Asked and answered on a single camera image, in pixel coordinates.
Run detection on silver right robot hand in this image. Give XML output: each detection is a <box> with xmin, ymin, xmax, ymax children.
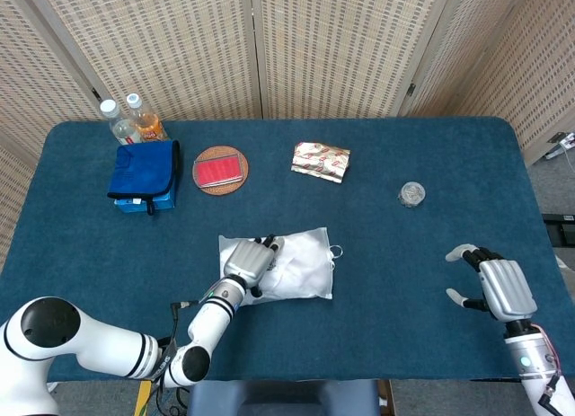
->
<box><xmin>444</xmin><ymin>243</ymin><xmax>539</xmax><ymax>323</ymax></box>

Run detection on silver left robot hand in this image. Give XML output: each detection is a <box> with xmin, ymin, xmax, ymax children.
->
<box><xmin>222</xmin><ymin>234</ymin><xmax>287</xmax><ymax>298</ymax></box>

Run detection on white garment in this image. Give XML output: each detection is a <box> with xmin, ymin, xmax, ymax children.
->
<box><xmin>269</xmin><ymin>234</ymin><xmax>346</xmax><ymax>296</ymax></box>

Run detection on translucent white plastic bag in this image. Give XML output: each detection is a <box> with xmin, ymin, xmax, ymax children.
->
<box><xmin>218</xmin><ymin>226</ymin><xmax>336</xmax><ymax>307</ymax></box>

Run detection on red card on coaster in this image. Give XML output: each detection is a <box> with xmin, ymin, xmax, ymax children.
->
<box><xmin>191</xmin><ymin>145</ymin><xmax>251</xmax><ymax>196</ymax></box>

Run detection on black floor stand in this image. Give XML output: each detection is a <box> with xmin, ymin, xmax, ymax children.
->
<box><xmin>542</xmin><ymin>212</ymin><xmax>575</xmax><ymax>246</ymax></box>

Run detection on clear case with red insert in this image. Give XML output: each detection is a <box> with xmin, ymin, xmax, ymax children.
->
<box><xmin>192</xmin><ymin>154</ymin><xmax>250</xmax><ymax>188</ymax></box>

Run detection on blue cardboard box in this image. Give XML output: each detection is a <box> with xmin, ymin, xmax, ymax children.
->
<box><xmin>113</xmin><ymin>181</ymin><xmax>179</xmax><ymax>214</ymax></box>

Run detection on blue felt table cover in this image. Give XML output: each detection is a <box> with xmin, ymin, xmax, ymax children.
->
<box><xmin>0</xmin><ymin>117</ymin><xmax>575</xmax><ymax>384</ymax></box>

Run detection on small clear round jar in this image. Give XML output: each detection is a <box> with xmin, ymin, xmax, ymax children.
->
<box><xmin>398</xmin><ymin>181</ymin><xmax>427</xmax><ymax>209</ymax></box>

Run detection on blue towel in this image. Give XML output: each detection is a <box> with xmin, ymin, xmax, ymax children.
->
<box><xmin>106</xmin><ymin>139</ymin><xmax>181</xmax><ymax>216</ymax></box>

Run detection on blue-grey chair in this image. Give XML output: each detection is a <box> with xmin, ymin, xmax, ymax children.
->
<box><xmin>186</xmin><ymin>379</ymin><xmax>381</xmax><ymax>416</ymax></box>

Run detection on white power strip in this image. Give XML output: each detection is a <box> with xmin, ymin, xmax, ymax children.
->
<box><xmin>545</xmin><ymin>131</ymin><xmax>575</xmax><ymax>159</ymax></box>

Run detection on brown wooden board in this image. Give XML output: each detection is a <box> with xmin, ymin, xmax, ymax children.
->
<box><xmin>377</xmin><ymin>379</ymin><xmax>396</xmax><ymax>416</ymax></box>

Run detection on orange juice bottle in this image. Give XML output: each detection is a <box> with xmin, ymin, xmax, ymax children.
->
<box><xmin>125</xmin><ymin>92</ymin><xmax>170</xmax><ymax>143</ymax></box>

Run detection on clear water bottle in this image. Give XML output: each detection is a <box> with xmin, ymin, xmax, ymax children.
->
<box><xmin>99</xmin><ymin>99</ymin><xmax>144</xmax><ymax>146</ymax></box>

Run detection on woven folding screen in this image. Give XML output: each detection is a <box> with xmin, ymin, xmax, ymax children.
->
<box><xmin>0</xmin><ymin>0</ymin><xmax>575</xmax><ymax>273</ymax></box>

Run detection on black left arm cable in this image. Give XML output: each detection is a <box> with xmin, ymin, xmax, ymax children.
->
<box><xmin>155</xmin><ymin>300</ymin><xmax>201</xmax><ymax>381</ymax></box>

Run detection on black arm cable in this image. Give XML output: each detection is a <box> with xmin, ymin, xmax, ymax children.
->
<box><xmin>155</xmin><ymin>300</ymin><xmax>201</xmax><ymax>381</ymax></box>
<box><xmin>536</xmin><ymin>375</ymin><xmax>565</xmax><ymax>411</ymax></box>

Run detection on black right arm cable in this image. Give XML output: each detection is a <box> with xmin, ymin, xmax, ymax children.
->
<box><xmin>536</xmin><ymin>375</ymin><xmax>565</xmax><ymax>411</ymax></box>

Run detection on black floor cables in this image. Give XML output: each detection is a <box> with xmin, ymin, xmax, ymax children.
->
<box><xmin>152</xmin><ymin>379</ymin><xmax>192</xmax><ymax>416</ymax></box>

